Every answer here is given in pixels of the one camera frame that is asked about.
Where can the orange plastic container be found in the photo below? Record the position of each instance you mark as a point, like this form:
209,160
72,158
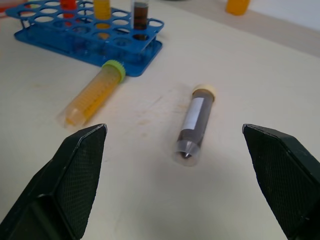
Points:
237,6

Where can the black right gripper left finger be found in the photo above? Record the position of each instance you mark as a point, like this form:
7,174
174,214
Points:
75,180

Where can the red tube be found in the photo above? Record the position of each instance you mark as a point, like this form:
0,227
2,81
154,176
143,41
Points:
68,8

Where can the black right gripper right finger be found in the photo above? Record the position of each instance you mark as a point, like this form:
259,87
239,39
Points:
282,180

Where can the orange tube with green cap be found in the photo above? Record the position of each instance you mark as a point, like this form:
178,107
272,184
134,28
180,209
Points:
96,96

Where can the brown tube with cream cap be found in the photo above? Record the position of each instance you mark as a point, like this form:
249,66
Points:
193,122

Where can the dark brown tube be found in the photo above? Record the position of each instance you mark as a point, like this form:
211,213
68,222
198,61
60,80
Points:
140,18

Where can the yellow tube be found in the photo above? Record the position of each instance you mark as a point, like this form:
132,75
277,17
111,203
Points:
102,12

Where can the blue plastic test tube rack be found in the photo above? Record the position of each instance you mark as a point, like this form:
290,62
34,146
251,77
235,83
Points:
85,42

